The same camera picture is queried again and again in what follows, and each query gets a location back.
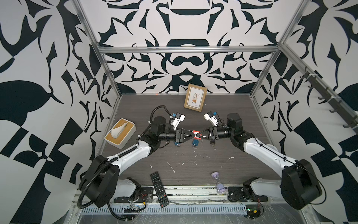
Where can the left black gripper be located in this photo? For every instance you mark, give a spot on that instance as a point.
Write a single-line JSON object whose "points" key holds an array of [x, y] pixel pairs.
{"points": [[179, 136]]}

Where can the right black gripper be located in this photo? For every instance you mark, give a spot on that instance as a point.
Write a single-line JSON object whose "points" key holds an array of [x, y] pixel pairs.
{"points": [[214, 133]]}

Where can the red padlock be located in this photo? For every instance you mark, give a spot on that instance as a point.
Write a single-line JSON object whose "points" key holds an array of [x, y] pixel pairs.
{"points": [[196, 136]]}

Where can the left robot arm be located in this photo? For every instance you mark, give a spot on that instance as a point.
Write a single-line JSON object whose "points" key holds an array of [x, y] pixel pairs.
{"points": [[100, 183]]}

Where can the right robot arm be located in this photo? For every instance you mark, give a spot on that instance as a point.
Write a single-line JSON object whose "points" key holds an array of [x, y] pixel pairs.
{"points": [[298, 185]]}

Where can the blue padlock middle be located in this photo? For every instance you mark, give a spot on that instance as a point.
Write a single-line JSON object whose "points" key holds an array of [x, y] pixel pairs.
{"points": [[195, 143]]}

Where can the purple hourglass timer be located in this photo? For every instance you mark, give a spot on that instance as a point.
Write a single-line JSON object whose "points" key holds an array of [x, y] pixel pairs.
{"points": [[219, 186]]}

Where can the black remote control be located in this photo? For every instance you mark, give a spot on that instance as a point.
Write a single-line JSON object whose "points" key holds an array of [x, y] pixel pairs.
{"points": [[160, 190]]}

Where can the tissue box wooden lid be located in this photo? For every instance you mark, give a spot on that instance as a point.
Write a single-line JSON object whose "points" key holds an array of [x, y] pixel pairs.
{"points": [[120, 134]]}

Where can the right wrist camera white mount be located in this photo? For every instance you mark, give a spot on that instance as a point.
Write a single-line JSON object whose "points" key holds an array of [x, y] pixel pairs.
{"points": [[210, 116]]}

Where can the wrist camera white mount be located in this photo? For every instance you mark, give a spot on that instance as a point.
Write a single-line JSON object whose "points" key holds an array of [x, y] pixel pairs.
{"points": [[176, 118], [210, 116]]}

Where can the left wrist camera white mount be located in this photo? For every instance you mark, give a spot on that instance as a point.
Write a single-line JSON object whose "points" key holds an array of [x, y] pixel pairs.
{"points": [[176, 118]]}

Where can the wooden picture frame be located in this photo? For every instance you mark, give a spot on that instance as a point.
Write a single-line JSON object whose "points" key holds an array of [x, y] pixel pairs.
{"points": [[195, 97]]}

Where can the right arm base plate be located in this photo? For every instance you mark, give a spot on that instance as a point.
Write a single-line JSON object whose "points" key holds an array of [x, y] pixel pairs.
{"points": [[244, 194]]}

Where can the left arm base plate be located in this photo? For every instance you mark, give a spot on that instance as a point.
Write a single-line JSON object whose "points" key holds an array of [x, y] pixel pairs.
{"points": [[144, 194]]}

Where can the white cable duct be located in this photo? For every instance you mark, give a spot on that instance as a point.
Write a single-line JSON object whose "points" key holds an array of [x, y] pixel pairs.
{"points": [[154, 209]]}

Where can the wall hook rack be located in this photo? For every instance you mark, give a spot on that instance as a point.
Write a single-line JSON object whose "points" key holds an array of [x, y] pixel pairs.
{"points": [[328, 95]]}

